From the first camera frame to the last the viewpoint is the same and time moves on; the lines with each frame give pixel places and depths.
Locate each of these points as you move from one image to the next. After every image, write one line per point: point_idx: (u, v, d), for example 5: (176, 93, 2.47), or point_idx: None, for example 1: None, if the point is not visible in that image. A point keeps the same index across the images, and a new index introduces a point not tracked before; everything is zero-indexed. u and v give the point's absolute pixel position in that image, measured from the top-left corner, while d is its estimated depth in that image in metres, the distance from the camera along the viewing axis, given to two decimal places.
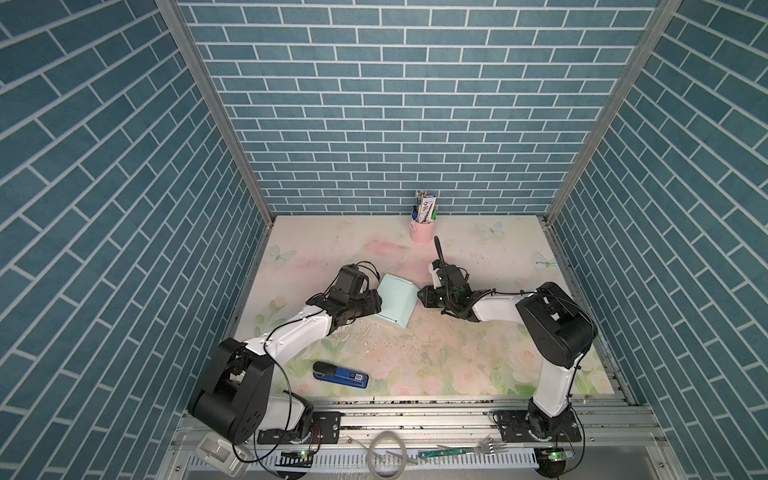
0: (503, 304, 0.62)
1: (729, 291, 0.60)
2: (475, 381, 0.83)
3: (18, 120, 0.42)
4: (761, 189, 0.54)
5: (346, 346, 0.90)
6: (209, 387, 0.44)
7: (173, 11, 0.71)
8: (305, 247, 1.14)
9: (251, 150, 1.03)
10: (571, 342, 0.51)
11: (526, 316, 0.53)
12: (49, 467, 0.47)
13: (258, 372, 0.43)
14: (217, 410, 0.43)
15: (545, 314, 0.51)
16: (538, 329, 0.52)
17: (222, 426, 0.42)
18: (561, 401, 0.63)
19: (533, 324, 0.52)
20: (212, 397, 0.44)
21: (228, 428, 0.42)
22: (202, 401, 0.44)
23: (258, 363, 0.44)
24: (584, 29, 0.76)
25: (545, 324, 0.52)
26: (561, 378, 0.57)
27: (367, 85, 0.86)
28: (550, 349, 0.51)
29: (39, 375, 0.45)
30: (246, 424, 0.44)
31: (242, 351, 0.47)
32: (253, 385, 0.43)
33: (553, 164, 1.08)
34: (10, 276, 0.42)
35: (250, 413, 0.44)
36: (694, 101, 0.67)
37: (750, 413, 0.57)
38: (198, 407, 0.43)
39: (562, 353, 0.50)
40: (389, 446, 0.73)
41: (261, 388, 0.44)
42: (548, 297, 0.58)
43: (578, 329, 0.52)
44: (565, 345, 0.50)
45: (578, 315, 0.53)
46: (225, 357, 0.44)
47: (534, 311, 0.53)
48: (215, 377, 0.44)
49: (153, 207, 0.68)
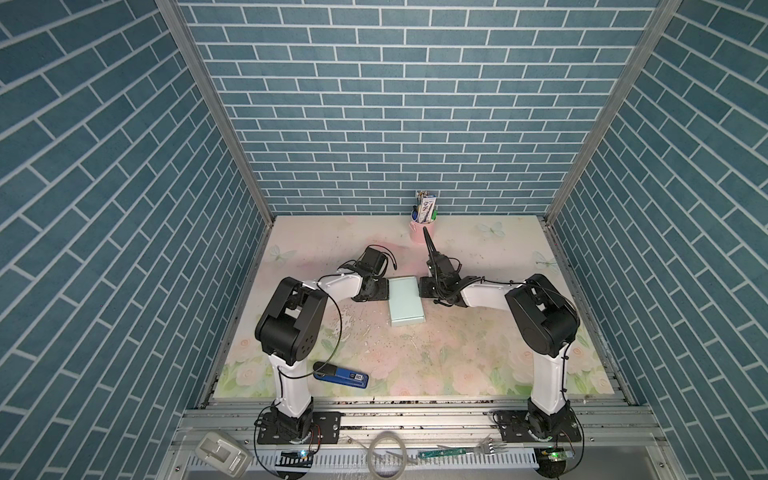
0: (493, 293, 0.63)
1: (729, 292, 0.60)
2: (475, 381, 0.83)
3: (18, 120, 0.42)
4: (761, 189, 0.54)
5: (346, 346, 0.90)
6: (274, 313, 0.53)
7: (173, 11, 0.71)
8: (305, 247, 1.14)
9: (251, 151, 1.04)
10: (554, 332, 0.53)
11: (514, 306, 0.55)
12: (48, 467, 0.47)
13: (315, 300, 0.52)
14: (282, 333, 0.51)
15: (532, 305, 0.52)
16: (524, 319, 0.54)
17: (285, 346, 0.51)
18: (555, 398, 0.63)
19: (520, 314, 0.55)
20: (275, 322, 0.53)
21: (290, 349, 0.51)
22: (267, 327, 0.52)
23: (314, 294, 0.53)
24: (585, 29, 0.76)
25: (529, 313, 0.54)
26: (550, 368, 0.58)
27: (367, 85, 0.86)
28: (535, 338, 0.54)
29: (39, 375, 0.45)
30: (305, 346, 0.53)
31: (299, 287, 0.56)
32: (312, 307, 0.52)
33: (553, 165, 1.09)
34: (9, 276, 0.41)
35: (309, 335, 0.53)
36: (694, 102, 0.67)
37: (750, 414, 0.56)
38: (264, 332, 0.52)
39: (546, 343, 0.52)
40: (389, 446, 0.73)
41: (318, 316, 0.54)
42: (535, 288, 0.60)
43: (561, 321, 0.54)
44: (548, 335, 0.53)
45: (563, 307, 0.56)
46: (287, 290, 0.54)
47: (521, 303, 0.55)
48: (279, 304, 0.53)
49: (153, 207, 0.68)
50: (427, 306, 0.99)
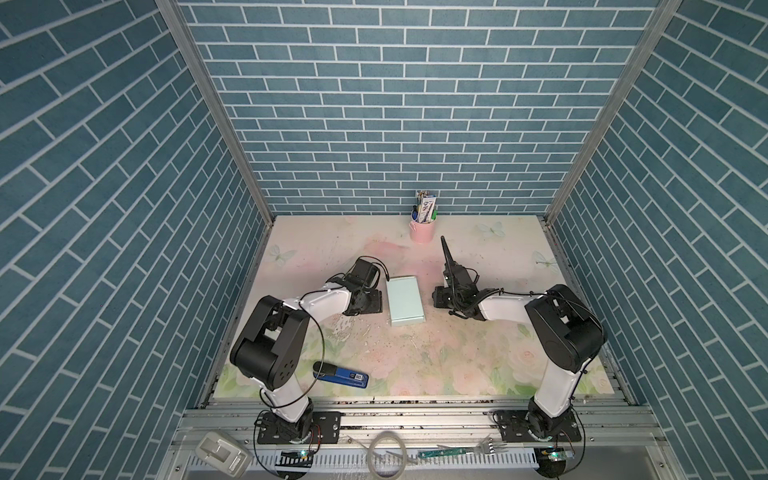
0: (511, 304, 0.61)
1: (729, 291, 0.60)
2: (475, 381, 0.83)
3: (18, 120, 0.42)
4: (761, 189, 0.54)
5: (346, 346, 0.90)
6: (251, 336, 0.49)
7: (173, 11, 0.71)
8: (305, 247, 1.14)
9: (251, 151, 1.04)
10: (580, 346, 0.50)
11: (534, 318, 0.52)
12: (49, 467, 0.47)
13: (297, 322, 0.48)
14: (258, 357, 0.48)
15: (555, 318, 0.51)
16: (547, 333, 0.51)
17: (262, 371, 0.47)
18: (563, 403, 0.63)
19: (542, 327, 0.51)
20: (252, 346, 0.49)
21: (267, 374, 0.47)
22: (243, 351, 0.48)
23: (295, 315, 0.49)
24: (585, 29, 0.76)
25: (553, 327, 0.51)
26: (567, 380, 0.56)
27: (367, 85, 0.86)
28: (558, 352, 0.50)
29: (39, 374, 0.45)
30: (284, 371, 0.49)
31: (280, 307, 0.52)
32: (294, 331, 0.48)
33: (553, 164, 1.08)
34: (9, 276, 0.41)
35: (287, 360, 0.49)
36: (694, 102, 0.67)
37: (750, 414, 0.56)
38: (239, 356, 0.48)
39: (571, 357, 0.49)
40: (389, 446, 0.73)
41: (298, 340, 0.50)
42: (557, 299, 0.57)
43: (587, 334, 0.51)
44: (574, 349, 0.49)
45: (589, 319, 0.52)
46: (265, 310, 0.50)
47: (543, 314, 0.52)
48: (256, 327, 0.49)
49: (153, 207, 0.68)
50: (428, 306, 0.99)
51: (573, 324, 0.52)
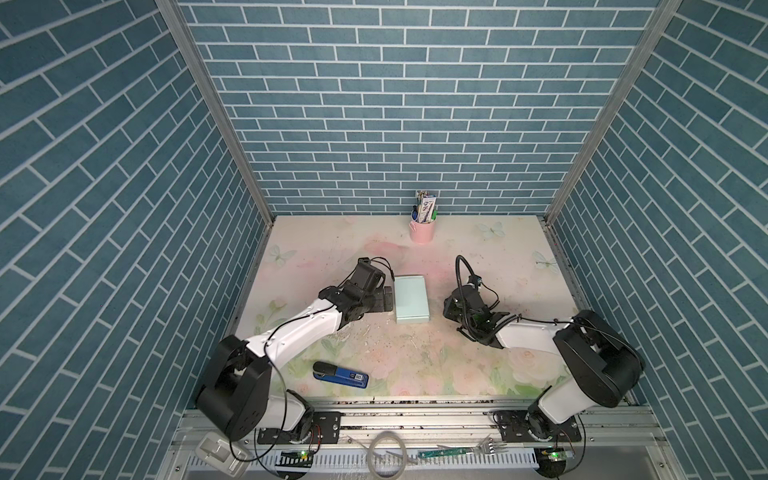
0: (533, 336, 0.57)
1: (729, 292, 0.60)
2: (475, 381, 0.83)
3: (17, 120, 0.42)
4: (761, 189, 0.54)
5: (346, 346, 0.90)
6: (211, 381, 0.44)
7: (173, 11, 0.71)
8: (305, 247, 1.14)
9: (251, 151, 1.04)
10: (619, 380, 0.45)
11: (564, 350, 0.48)
12: (49, 467, 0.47)
13: (256, 373, 0.42)
14: (219, 405, 0.43)
15: (586, 349, 0.47)
16: (581, 366, 0.46)
17: (222, 420, 0.42)
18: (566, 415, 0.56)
19: (574, 360, 0.47)
20: (214, 391, 0.44)
21: (227, 425, 0.42)
22: (204, 396, 0.44)
23: (256, 365, 0.43)
24: (584, 29, 0.76)
25: (589, 361, 0.46)
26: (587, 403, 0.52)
27: (367, 85, 0.86)
28: (596, 387, 0.46)
29: (39, 375, 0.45)
30: (245, 422, 0.44)
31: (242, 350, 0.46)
32: (252, 383, 0.42)
33: (553, 165, 1.09)
34: (9, 276, 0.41)
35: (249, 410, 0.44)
36: (694, 102, 0.67)
37: (750, 413, 0.57)
38: (201, 401, 0.44)
39: (611, 393, 0.44)
40: (389, 446, 0.73)
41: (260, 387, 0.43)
42: (586, 327, 0.53)
43: (624, 366, 0.46)
44: (614, 385, 0.45)
45: (623, 348, 0.48)
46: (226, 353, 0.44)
47: (574, 347, 0.47)
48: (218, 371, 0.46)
49: (153, 207, 0.68)
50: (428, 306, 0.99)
51: (606, 353, 0.48)
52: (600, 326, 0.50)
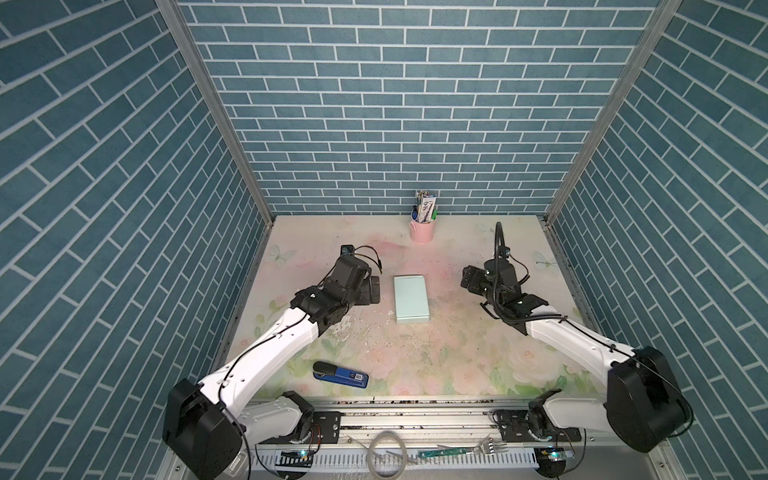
0: (574, 347, 0.51)
1: (729, 292, 0.60)
2: (475, 381, 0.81)
3: (17, 120, 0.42)
4: (761, 189, 0.54)
5: (346, 346, 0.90)
6: (171, 428, 0.41)
7: (173, 11, 0.71)
8: (305, 247, 1.14)
9: (251, 150, 1.03)
10: (657, 426, 0.42)
11: (614, 383, 0.43)
12: (49, 467, 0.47)
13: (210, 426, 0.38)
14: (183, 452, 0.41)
15: (640, 390, 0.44)
16: (626, 403, 0.42)
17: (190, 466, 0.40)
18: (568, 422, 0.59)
19: (620, 395, 0.42)
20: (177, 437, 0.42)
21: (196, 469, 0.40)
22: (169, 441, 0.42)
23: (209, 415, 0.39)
24: (584, 29, 0.76)
25: (637, 401, 0.42)
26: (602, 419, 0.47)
27: (366, 85, 0.86)
28: (630, 424, 0.42)
29: (39, 375, 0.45)
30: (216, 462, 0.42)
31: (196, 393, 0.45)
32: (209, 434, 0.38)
33: (553, 165, 1.09)
34: (9, 276, 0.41)
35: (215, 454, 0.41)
36: (694, 102, 0.67)
37: (750, 413, 0.57)
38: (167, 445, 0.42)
39: (644, 435, 0.41)
40: (389, 446, 0.73)
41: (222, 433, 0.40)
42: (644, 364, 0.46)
43: (668, 415, 0.43)
44: (651, 429, 0.42)
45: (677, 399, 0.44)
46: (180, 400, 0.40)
47: (627, 385, 0.42)
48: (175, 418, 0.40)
49: (153, 207, 0.68)
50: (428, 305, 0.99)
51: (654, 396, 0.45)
52: (664, 371, 0.44)
